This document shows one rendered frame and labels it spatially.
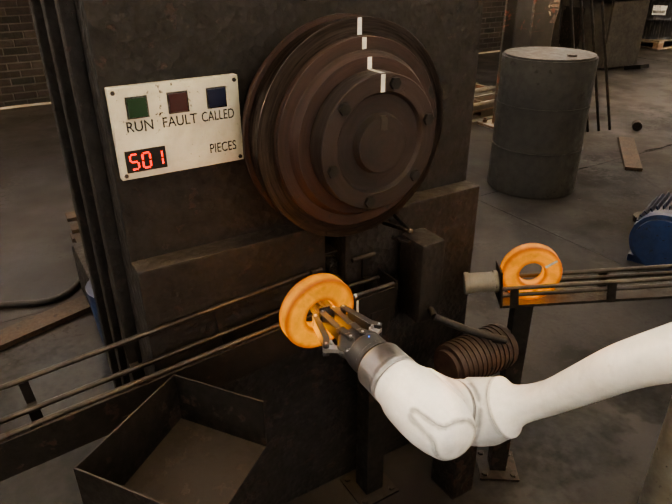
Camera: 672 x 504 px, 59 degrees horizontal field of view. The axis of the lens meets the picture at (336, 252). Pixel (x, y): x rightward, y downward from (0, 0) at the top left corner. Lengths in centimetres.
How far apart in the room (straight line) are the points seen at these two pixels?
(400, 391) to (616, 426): 148
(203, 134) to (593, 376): 86
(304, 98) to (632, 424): 167
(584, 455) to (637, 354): 141
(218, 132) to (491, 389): 74
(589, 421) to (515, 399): 131
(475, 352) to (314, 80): 83
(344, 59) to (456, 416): 69
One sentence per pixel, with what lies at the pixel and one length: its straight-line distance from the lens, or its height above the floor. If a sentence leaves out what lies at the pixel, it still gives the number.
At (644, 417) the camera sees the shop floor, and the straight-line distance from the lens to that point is 242.
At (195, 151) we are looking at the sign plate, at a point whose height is 110.
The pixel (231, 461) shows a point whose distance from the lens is 121.
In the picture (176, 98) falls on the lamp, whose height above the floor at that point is 121.
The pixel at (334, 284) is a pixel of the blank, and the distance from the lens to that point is 116.
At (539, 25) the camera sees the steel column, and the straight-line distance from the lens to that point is 551.
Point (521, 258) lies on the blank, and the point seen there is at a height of 75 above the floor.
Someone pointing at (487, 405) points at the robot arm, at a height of 81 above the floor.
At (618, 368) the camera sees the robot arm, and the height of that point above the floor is 101.
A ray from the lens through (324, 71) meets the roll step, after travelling 119.
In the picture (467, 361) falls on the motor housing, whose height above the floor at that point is 51.
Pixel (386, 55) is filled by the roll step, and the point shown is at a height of 128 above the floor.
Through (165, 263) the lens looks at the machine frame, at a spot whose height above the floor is 87.
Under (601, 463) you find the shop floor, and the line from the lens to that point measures 219.
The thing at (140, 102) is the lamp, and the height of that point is 121.
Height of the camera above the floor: 147
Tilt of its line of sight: 27 degrees down
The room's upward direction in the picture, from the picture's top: straight up
